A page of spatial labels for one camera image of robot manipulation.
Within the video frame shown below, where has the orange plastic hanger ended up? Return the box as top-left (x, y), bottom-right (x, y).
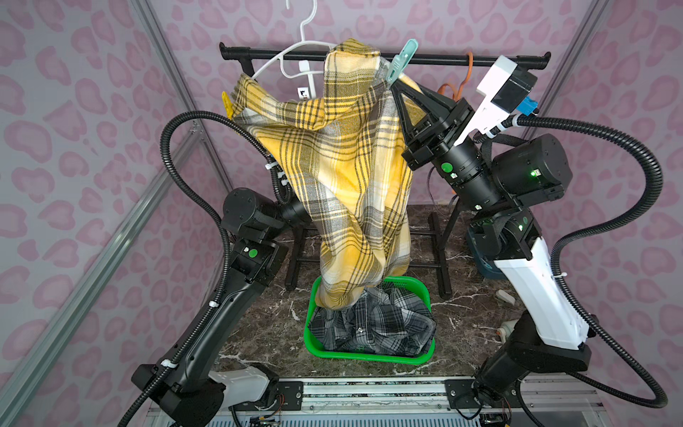
top-left (437, 52), bottom-right (474, 101)

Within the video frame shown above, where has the yellow plaid shirt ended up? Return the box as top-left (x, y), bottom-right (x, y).
top-left (231, 39), bottom-right (413, 310)

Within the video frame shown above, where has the white plastic hanger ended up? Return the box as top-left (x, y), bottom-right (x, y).
top-left (252, 0), bottom-right (335, 101)

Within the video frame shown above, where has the yellow clothespin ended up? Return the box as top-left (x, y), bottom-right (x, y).
top-left (222, 92), bottom-right (235, 119)

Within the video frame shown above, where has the grey plaid shirt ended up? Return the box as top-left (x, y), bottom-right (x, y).
top-left (309, 282), bottom-right (437, 358)

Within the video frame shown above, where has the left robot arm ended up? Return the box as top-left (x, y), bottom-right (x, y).
top-left (119, 110), bottom-right (311, 426)

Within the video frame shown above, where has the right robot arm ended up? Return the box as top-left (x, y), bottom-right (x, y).
top-left (391, 82), bottom-right (668, 408)

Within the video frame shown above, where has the dark teal plastic bin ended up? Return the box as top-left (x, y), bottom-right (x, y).
top-left (465, 230), bottom-right (506, 280)

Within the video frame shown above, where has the black clothes rack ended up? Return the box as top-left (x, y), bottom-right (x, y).
top-left (219, 42), bottom-right (551, 299)

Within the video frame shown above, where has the beige power adapter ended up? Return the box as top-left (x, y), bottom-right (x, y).
top-left (496, 318), bottom-right (519, 343)

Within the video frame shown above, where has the green plastic basket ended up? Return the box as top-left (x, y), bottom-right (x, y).
top-left (303, 277), bottom-right (437, 366)

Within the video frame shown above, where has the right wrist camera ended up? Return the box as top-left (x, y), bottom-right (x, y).
top-left (454, 55), bottom-right (537, 146)

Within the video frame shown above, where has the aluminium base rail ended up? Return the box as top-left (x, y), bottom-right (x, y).
top-left (143, 375), bottom-right (609, 427)

